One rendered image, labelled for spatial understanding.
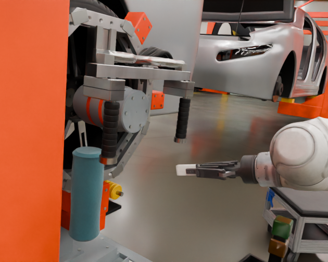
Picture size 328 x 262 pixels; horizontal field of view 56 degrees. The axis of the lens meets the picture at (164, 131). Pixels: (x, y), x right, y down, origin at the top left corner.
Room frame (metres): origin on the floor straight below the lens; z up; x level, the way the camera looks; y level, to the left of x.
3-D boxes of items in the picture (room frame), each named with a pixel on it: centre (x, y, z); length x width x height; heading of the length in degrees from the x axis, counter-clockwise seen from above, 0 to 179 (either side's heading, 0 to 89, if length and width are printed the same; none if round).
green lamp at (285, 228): (0.69, -0.31, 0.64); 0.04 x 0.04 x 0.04; 57
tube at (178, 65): (1.01, 0.08, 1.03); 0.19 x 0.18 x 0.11; 57
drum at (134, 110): (0.95, 0.17, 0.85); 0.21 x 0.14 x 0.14; 57
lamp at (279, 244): (0.69, -0.31, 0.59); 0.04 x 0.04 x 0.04; 57
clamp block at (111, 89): (0.74, 0.15, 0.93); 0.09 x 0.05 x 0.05; 57
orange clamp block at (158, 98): (1.26, 0.07, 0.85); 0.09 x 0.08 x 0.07; 147
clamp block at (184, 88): (1.02, -0.03, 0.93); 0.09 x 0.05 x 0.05; 57
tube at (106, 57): (0.84, 0.18, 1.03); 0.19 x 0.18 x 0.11; 57
